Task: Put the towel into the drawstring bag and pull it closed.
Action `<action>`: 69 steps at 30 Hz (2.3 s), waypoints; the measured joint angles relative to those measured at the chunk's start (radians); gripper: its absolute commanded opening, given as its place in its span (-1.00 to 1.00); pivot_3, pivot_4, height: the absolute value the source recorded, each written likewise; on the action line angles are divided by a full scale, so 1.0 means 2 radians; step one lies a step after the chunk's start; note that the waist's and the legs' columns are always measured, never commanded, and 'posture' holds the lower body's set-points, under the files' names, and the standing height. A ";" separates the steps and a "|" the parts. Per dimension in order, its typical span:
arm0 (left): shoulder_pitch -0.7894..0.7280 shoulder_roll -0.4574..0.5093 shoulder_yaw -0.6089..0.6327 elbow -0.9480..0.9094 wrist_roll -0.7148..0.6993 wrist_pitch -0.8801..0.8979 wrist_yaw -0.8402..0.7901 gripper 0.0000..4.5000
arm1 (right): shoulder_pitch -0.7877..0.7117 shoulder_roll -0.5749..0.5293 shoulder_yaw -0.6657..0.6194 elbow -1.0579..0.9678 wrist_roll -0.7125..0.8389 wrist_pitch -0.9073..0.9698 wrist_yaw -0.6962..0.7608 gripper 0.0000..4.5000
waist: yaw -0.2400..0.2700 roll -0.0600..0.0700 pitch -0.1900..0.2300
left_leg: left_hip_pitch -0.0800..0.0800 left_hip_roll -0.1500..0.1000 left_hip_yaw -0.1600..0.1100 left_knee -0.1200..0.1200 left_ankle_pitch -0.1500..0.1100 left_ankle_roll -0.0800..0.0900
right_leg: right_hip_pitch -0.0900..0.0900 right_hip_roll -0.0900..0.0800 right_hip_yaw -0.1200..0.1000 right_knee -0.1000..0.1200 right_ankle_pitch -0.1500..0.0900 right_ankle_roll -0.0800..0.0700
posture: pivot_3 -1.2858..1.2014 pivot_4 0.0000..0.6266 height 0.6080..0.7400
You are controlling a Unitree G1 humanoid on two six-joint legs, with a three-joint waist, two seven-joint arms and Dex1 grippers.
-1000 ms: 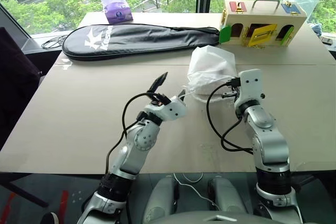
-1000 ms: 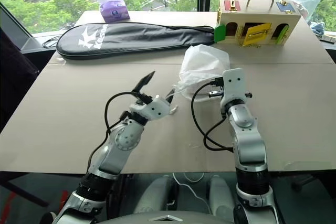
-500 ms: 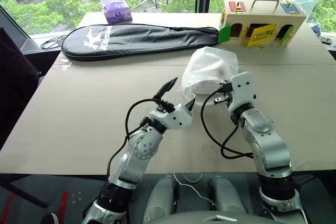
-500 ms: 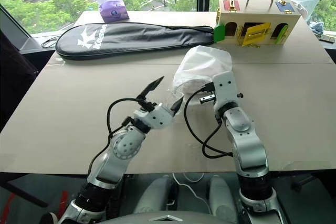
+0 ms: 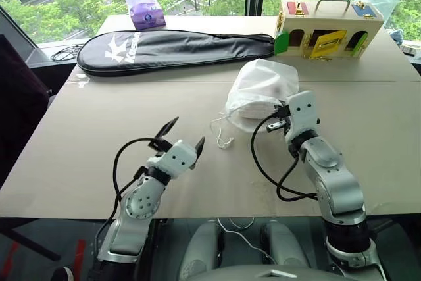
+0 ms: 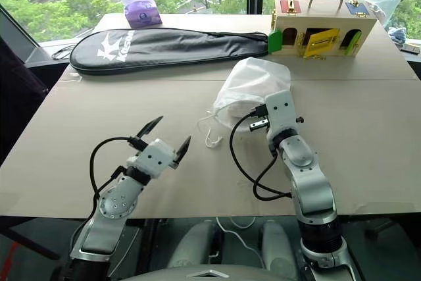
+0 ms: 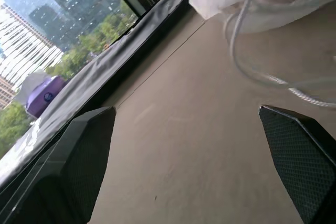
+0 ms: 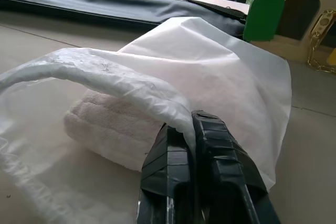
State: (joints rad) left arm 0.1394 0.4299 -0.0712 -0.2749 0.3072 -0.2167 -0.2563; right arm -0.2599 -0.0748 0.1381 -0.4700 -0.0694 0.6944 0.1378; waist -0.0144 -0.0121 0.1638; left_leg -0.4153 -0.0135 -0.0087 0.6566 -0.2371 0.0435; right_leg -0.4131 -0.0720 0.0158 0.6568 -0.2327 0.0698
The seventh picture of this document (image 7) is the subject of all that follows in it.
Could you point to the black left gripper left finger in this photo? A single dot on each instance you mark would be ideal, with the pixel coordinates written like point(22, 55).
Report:
point(65, 171)

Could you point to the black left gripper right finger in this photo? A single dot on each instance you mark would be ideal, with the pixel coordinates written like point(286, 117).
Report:
point(307, 171)

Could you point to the purple tissue pack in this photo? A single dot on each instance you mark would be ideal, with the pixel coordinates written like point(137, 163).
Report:
point(43, 95)

